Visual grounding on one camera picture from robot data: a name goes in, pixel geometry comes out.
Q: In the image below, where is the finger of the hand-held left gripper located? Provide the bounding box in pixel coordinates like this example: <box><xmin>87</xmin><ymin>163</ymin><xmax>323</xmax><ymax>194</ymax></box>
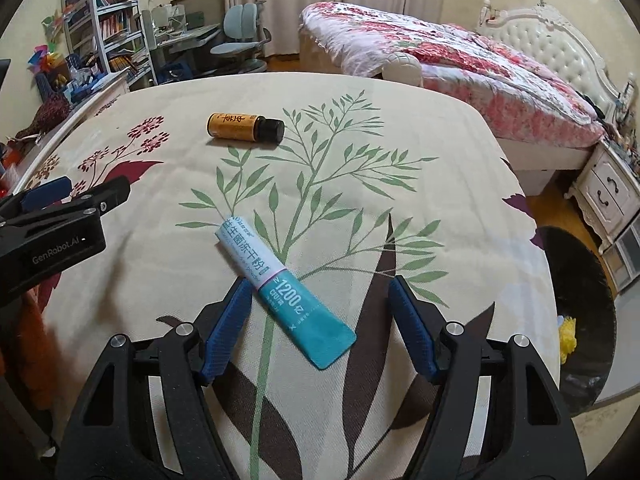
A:
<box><xmin>0</xmin><ymin>176</ymin><xmax>72</xmax><ymax>223</ymax></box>
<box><xmin>0</xmin><ymin>175</ymin><xmax>132</xmax><ymax>241</ymax></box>

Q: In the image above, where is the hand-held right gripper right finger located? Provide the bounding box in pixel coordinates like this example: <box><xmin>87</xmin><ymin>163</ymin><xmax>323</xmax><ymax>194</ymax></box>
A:
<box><xmin>387</xmin><ymin>275</ymin><xmax>587</xmax><ymax>480</ymax></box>

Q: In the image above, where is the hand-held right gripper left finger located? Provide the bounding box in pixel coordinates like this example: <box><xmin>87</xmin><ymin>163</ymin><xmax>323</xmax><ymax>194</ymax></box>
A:
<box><xmin>59</xmin><ymin>276</ymin><xmax>255</xmax><ymax>480</ymax></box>

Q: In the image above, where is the teal and white sachet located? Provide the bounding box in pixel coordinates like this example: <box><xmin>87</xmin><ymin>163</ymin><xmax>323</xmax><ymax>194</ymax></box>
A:
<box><xmin>215</xmin><ymin>215</ymin><xmax>357</xmax><ymax>371</ymax></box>

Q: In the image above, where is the bin with black liner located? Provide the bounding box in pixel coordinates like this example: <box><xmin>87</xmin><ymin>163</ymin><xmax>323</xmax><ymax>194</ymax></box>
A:
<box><xmin>532</xmin><ymin>226</ymin><xmax>617</xmax><ymax>413</ymax></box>

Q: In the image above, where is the dark red knitted cloth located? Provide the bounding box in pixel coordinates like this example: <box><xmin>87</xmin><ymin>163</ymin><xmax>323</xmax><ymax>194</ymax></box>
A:
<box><xmin>17</xmin><ymin>92</ymin><xmax>73</xmax><ymax>138</ymax></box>

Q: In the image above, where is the orange cloth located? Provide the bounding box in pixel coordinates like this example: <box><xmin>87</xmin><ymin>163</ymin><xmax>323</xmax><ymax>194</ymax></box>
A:
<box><xmin>0</xmin><ymin>305</ymin><xmax>56</xmax><ymax>411</ymax></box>

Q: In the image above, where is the small amber bottle black cap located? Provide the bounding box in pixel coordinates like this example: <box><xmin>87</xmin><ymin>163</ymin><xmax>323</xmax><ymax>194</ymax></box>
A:
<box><xmin>206</xmin><ymin>112</ymin><xmax>286</xmax><ymax>145</ymax></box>

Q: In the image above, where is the leaf print bedsheet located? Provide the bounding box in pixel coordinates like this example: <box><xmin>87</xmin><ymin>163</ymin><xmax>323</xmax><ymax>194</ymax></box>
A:
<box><xmin>0</xmin><ymin>72</ymin><xmax>561</xmax><ymax>480</ymax></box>

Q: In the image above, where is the white curved bookshelf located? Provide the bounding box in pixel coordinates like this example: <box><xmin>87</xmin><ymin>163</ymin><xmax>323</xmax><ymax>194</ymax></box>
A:
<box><xmin>61</xmin><ymin>0</ymin><xmax>156</xmax><ymax>86</ymax></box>

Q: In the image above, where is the white study desk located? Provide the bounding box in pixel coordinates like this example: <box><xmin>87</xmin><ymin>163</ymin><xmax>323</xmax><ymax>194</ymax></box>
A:
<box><xmin>150</xmin><ymin>7</ymin><xmax>223</xmax><ymax>83</ymax></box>

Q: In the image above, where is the grey-blue desk chair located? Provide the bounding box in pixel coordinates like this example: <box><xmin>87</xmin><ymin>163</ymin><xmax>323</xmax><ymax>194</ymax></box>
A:
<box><xmin>210</xmin><ymin>2</ymin><xmax>273</xmax><ymax>73</ymax></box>

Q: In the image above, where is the plastic drawer unit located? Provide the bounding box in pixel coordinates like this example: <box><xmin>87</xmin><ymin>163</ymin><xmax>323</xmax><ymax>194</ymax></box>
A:
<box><xmin>607</xmin><ymin>220</ymin><xmax>640</xmax><ymax>291</ymax></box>

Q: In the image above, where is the white carved nightstand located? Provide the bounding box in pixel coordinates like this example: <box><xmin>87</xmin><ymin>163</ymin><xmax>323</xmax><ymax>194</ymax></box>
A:
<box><xmin>565</xmin><ymin>140</ymin><xmax>640</xmax><ymax>251</ymax></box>

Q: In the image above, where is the pink floral quilt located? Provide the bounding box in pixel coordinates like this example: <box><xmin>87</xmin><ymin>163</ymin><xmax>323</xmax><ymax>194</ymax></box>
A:
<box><xmin>300</xmin><ymin>1</ymin><xmax>608</xmax><ymax>148</ymax></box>

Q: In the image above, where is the cluster of small toiletry items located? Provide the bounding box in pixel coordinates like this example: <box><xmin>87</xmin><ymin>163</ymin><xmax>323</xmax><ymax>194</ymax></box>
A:
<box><xmin>607</xmin><ymin>75</ymin><xmax>640</xmax><ymax>156</ymax></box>

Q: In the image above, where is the white upholstered bed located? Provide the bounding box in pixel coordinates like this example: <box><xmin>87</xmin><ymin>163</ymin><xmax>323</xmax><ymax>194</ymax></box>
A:
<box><xmin>299</xmin><ymin>0</ymin><xmax>628</xmax><ymax>196</ymax></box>

